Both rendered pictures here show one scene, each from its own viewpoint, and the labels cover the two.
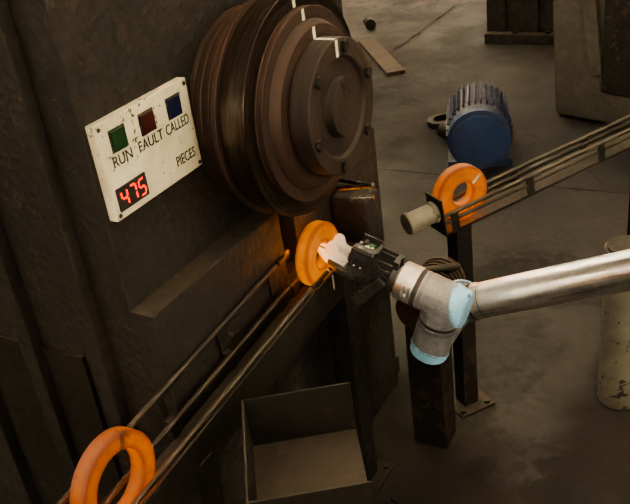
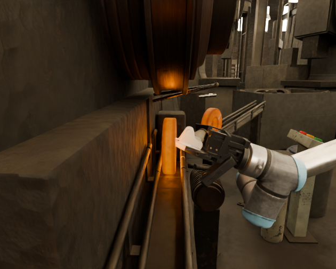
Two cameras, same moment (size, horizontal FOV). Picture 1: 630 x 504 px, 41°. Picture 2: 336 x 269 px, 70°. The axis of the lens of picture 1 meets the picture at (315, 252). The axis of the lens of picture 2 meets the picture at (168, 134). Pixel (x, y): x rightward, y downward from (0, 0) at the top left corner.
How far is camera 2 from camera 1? 1.45 m
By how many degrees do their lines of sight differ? 32
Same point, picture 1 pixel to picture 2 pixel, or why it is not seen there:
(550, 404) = (246, 247)
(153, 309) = (41, 159)
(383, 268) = (233, 149)
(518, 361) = not seen: hidden behind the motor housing
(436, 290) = (284, 160)
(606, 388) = (271, 232)
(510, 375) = not seen: hidden behind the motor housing
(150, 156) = not seen: outside the picture
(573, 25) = (169, 105)
